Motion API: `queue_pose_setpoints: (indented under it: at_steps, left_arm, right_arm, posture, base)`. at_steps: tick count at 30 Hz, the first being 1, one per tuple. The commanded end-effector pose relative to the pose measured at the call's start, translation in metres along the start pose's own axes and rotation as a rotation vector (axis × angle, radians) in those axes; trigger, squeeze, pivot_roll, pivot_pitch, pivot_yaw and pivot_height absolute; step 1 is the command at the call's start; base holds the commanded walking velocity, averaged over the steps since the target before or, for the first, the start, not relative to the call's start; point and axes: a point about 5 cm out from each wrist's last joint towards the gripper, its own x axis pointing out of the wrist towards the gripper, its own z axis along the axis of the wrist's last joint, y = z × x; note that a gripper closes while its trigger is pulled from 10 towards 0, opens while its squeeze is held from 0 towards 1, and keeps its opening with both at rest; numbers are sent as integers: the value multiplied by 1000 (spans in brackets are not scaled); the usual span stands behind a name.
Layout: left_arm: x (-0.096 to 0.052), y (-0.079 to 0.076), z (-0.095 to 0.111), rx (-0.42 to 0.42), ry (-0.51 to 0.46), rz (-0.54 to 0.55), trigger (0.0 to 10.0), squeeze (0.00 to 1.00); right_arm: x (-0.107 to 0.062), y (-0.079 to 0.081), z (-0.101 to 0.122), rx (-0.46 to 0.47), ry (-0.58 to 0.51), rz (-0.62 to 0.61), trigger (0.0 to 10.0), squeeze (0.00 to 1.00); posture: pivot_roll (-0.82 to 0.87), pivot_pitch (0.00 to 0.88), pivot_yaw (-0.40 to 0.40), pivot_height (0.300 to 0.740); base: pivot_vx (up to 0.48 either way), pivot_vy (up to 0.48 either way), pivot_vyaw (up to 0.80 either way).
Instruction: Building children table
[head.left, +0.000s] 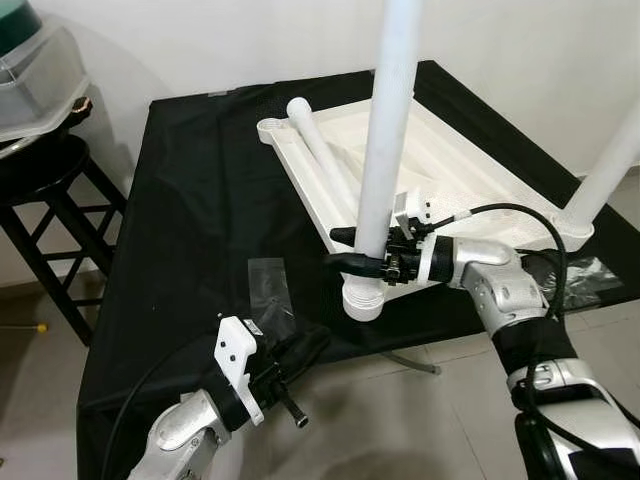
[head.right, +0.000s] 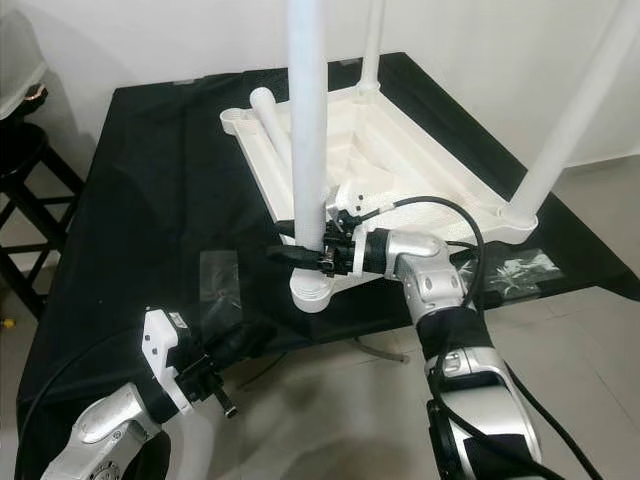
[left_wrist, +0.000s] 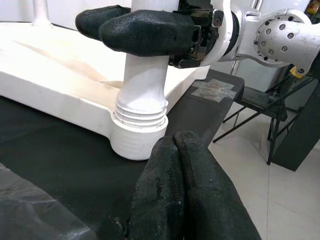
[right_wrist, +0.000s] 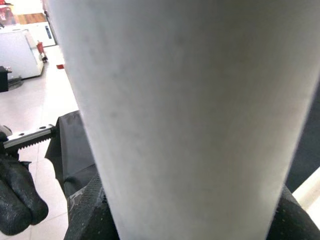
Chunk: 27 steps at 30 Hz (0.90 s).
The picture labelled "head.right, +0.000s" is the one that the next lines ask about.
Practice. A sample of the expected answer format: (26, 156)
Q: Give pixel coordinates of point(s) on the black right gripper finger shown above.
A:
(287, 232)
(300, 259)

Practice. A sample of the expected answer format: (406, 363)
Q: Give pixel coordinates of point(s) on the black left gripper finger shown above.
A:
(240, 342)

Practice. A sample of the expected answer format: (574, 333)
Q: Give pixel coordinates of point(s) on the white plastic table leg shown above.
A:
(372, 45)
(307, 130)
(270, 140)
(575, 110)

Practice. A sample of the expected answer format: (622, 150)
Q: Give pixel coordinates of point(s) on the white plastic table top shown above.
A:
(410, 160)

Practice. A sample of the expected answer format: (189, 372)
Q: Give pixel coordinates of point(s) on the black tablecloth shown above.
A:
(140, 200)

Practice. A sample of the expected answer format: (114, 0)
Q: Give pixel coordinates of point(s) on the grey tape strip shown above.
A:
(185, 81)
(347, 63)

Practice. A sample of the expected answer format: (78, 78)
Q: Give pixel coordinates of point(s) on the grey metal rod yellow tip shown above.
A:
(7, 323)

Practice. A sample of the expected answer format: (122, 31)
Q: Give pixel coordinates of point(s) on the black wooden stool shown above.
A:
(25, 160)

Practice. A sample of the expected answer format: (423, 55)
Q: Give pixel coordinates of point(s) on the clear plastic drawer box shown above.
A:
(20, 90)

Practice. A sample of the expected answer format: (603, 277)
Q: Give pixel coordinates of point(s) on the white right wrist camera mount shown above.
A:
(345, 198)

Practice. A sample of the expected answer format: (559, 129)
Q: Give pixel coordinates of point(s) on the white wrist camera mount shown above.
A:
(162, 345)
(345, 198)

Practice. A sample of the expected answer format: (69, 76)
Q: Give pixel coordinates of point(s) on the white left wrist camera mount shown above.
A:
(162, 345)

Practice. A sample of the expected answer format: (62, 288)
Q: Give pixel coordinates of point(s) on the grey metal folding table frame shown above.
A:
(385, 351)

